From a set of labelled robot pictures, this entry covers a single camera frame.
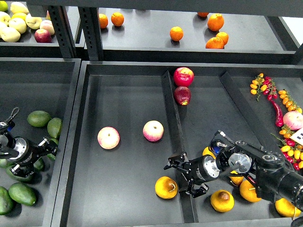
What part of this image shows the green avocado lower middle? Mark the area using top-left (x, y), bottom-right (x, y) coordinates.
top-left (6, 166), bottom-right (33, 183)

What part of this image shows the orange at shelf centre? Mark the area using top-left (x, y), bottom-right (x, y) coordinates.
top-left (169, 26), bottom-right (184, 42)

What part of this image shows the dark red apple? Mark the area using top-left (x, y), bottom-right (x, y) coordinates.
top-left (173, 86), bottom-right (191, 106)

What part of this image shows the front orange on shelf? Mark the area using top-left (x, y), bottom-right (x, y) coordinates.
top-left (205, 37), bottom-right (224, 49)

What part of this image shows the green avocado top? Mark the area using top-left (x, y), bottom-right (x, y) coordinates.
top-left (27, 110), bottom-right (52, 127)

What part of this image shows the cherry tomato cluster top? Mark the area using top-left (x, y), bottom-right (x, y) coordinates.
top-left (250, 73), bottom-right (278, 101)

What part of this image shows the peach on shelf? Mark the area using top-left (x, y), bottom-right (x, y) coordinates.
top-left (40, 20), bottom-right (55, 35)

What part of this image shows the yellow pear upright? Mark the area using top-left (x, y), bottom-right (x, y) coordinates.
top-left (230, 175), bottom-right (244, 186)

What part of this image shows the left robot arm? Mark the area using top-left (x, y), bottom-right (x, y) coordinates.
top-left (0, 107), bottom-right (58, 178)

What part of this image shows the red apple on shelf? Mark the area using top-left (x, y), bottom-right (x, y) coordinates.
top-left (34, 29), bottom-right (52, 43)

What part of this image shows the green avocado by wall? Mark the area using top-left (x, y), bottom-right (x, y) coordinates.
top-left (47, 118), bottom-right (62, 139)

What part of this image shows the black left tray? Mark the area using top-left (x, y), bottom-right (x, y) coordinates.
top-left (0, 58), bottom-right (81, 227)

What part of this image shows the cherry tomato cluster bottom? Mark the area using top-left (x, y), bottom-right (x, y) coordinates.
top-left (271, 125), bottom-right (303, 172)

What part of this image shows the yellow pear bottom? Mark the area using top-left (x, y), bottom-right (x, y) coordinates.
top-left (210, 190), bottom-right (234, 213)

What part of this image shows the orange cherry tomato string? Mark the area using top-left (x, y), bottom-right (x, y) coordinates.
top-left (277, 89), bottom-right (303, 114)

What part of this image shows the yellow pear with stem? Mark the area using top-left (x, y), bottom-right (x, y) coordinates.
top-left (240, 180), bottom-right (261, 203)

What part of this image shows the black shelf post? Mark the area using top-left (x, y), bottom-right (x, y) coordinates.
top-left (78, 7), bottom-right (104, 61)

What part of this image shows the pale yellow apple front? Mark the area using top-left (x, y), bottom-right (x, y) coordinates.
top-left (0, 27), bottom-right (21, 43)

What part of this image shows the black middle tray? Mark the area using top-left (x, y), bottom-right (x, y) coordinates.
top-left (52, 61), bottom-right (303, 227)

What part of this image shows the bright red apple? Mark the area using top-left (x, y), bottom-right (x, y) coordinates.
top-left (173, 67), bottom-right (194, 87)

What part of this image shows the dark green avocado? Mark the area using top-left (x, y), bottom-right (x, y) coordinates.
top-left (34, 157), bottom-right (45, 171)

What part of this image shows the white checker tag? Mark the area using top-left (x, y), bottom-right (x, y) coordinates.
top-left (290, 128), bottom-right (303, 145)

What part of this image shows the orange beside shelf post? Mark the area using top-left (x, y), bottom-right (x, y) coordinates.
top-left (98, 13), bottom-right (108, 29)

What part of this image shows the green avocado bottom left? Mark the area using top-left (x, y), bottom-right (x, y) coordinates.
top-left (0, 186), bottom-right (14, 215)

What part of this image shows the orange behind front orange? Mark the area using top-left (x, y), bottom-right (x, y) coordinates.
top-left (216, 32), bottom-right (229, 45)

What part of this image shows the cherry tomato cluster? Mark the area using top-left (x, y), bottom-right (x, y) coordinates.
top-left (271, 125), bottom-right (303, 172)
top-left (250, 73), bottom-right (278, 101)

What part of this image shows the pink apple left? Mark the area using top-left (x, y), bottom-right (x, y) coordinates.
top-left (97, 126), bottom-right (120, 149)

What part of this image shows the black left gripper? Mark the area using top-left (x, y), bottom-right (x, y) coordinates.
top-left (9, 137), bottom-right (58, 178)

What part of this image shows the black tray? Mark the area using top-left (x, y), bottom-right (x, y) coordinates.
top-left (52, 61), bottom-right (303, 227)
top-left (0, 58), bottom-right (81, 227)

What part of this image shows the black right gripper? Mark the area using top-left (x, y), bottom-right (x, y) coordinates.
top-left (163, 152), bottom-right (220, 198)

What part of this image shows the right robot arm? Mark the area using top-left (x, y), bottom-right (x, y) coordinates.
top-left (164, 130), bottom-right (303, 210)

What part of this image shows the red chili pepper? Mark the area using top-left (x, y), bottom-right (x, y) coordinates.
top-left (270, 100), bottom-right (284, 127)

